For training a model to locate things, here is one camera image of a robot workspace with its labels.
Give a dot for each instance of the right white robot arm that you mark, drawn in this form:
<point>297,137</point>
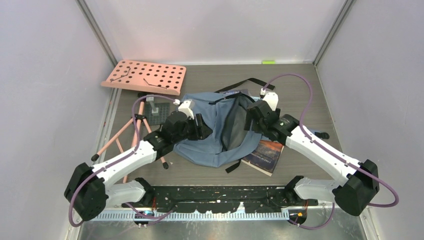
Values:
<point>352,186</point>

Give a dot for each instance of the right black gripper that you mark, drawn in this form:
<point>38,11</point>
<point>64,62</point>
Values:
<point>248,121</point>

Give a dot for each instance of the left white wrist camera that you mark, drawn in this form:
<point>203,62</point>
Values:
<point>185,106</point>

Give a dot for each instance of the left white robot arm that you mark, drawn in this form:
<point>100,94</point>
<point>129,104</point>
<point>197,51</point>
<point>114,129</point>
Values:
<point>91,189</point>

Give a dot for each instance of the dark paperback book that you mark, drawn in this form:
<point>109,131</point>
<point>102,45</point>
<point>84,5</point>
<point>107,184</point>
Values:
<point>265,157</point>

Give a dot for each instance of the pink perforated music stand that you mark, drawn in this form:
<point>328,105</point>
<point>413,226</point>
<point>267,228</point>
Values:
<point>146,78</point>

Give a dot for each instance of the purple paperback book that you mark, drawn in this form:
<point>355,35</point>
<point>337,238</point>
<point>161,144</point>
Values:
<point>234,92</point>

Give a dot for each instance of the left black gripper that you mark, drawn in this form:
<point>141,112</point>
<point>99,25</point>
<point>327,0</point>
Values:
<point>204,130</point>

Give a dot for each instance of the green tape piece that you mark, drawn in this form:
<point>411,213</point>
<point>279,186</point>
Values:
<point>268,62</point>

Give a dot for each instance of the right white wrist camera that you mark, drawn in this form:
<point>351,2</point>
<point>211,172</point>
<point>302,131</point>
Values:
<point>270,97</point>

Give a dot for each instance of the light blue storey book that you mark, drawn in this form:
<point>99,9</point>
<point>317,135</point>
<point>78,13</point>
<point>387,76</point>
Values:
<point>255,98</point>

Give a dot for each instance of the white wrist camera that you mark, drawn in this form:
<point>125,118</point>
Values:
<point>270,97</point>
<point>185,106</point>

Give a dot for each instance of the blue student backpack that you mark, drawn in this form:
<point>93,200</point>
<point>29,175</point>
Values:
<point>229,142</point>

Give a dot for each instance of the white ribbed cable duct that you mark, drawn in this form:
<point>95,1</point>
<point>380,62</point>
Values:
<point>239,215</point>

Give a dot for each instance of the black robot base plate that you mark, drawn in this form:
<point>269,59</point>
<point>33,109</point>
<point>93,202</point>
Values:
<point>220,199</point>

